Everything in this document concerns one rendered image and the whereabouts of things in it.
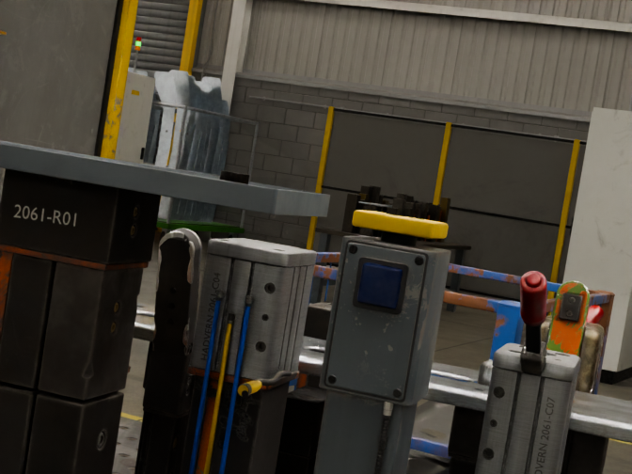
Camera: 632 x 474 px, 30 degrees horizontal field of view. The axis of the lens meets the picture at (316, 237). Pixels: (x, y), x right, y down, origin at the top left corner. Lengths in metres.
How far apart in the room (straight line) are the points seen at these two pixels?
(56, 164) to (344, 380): 0.27
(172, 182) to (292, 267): 0.23
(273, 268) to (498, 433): 0.24
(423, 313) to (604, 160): 8.16
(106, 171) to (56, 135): 3.82
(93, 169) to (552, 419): 0.42
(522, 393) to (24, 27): 3.63
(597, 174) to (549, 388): 8.02
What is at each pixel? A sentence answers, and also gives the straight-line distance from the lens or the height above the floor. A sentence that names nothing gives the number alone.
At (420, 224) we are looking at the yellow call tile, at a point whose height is 1.16.
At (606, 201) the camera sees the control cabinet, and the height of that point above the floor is 1.32.
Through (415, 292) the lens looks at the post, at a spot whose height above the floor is 1.11.
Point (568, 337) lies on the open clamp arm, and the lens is 1.32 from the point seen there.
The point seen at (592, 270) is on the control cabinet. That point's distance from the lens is 8.97.
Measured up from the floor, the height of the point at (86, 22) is 1.63.
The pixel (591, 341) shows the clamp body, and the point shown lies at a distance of 1.32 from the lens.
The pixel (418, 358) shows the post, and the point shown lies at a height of 1.06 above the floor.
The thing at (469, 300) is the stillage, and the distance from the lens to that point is 2.94.
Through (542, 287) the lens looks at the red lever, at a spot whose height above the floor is 1.13.
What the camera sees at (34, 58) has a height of 1.44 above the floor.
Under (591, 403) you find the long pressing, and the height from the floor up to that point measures 1.00.
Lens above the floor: 1.18
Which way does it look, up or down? 3 degrees down
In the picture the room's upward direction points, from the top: 9 degrees clockwise
